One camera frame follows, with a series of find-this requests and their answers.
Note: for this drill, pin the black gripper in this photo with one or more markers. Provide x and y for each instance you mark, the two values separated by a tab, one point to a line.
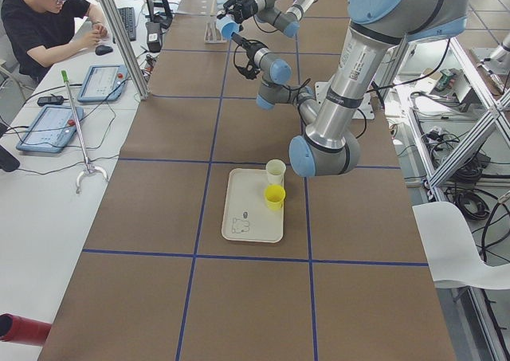
244	7
249	48

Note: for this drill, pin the blue cup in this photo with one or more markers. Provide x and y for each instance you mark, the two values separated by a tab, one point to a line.
227	27

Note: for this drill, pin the yellow cup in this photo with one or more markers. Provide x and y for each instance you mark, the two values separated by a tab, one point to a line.
274	195

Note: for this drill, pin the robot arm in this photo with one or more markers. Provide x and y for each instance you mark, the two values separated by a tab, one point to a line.
286	21
327	147

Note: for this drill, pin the white cream cup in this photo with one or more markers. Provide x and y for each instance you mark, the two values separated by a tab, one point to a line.
275	170

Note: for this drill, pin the black box with label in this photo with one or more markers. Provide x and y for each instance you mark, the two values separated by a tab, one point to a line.
154	37

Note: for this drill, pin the black keyboard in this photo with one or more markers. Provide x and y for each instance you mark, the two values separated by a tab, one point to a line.
127	16

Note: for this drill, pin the black computer mouse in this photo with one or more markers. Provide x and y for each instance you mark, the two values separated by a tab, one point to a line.
101	50

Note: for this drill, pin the blue teach pendant far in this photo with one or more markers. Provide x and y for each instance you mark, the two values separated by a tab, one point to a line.
103	82

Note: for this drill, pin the blue teach pendant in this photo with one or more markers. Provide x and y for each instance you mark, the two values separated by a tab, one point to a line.
103	82
50	132

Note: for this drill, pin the cream plastic tray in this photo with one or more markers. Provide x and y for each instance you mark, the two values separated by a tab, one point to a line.
246	217

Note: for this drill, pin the seated person black shirt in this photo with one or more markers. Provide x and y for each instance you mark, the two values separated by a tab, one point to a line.
45	32

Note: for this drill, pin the black handheld device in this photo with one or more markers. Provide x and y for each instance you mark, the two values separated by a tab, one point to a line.
50	100

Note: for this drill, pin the white desk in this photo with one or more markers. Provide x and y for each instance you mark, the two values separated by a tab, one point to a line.
49	217

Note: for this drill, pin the silver reacher grabber tool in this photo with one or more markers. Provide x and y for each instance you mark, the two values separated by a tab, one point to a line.
89	168

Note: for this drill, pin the blue teach pendant near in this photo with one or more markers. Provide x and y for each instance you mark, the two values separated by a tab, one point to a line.
50	132

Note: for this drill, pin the white chair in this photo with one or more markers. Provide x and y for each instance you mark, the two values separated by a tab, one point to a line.
451	252

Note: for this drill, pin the red cylinder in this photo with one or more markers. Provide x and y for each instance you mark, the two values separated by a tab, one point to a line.
21	330

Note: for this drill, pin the white wire cup rack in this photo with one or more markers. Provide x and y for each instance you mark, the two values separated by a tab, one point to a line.
212	34

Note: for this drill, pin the aluminium frame post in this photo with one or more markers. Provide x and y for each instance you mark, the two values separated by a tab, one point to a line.
124	45

